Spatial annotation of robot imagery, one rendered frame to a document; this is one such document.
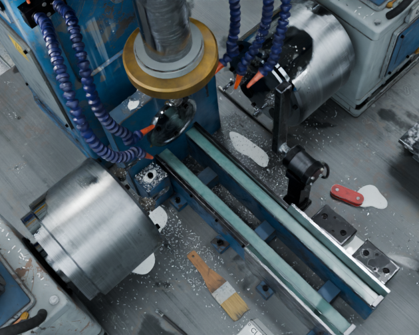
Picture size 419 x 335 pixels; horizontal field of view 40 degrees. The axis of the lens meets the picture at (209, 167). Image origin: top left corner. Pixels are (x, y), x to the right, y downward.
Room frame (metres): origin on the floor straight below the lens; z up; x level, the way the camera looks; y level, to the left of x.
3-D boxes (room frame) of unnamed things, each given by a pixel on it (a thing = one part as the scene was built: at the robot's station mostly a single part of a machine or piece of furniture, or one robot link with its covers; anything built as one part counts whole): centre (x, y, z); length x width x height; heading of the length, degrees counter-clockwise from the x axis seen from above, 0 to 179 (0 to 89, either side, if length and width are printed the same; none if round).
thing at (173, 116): (0.74, 0.07, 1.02); 0.15 x 0.02 x 0.15; 125
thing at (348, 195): (0.57, -0.34, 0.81); 0.09 x 0.03 x 0.02; 55
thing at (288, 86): (0.63, -0.17, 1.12); 0.04 x 0.03 x 0.26; 35
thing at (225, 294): (0.39, 0.03, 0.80); 0.21 x 0.05 x 0.01; 31
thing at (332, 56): (0.85, -0.26, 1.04); 0.41 x 0.25 x 0.25; 125
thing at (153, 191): (0.66, 0.15, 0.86); 0.07 x 0.06 x 0.12; 125
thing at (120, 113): (0.79, 0.11, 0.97); 0.30 x 0.11 x 0.34; 125
